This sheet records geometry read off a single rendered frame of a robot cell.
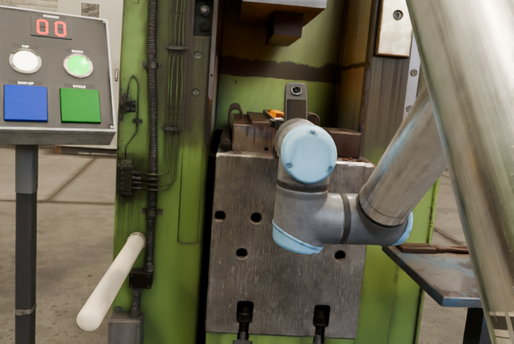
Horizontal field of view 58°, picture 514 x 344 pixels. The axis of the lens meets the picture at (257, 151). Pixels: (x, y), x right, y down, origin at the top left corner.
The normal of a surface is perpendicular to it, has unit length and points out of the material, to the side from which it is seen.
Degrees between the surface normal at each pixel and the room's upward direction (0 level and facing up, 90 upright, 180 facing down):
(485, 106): 76
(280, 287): 90
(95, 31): 60
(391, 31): 90
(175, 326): 90
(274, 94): 90
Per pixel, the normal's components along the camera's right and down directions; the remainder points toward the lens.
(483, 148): -0.95, -0.14
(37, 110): 0.44, -0.36
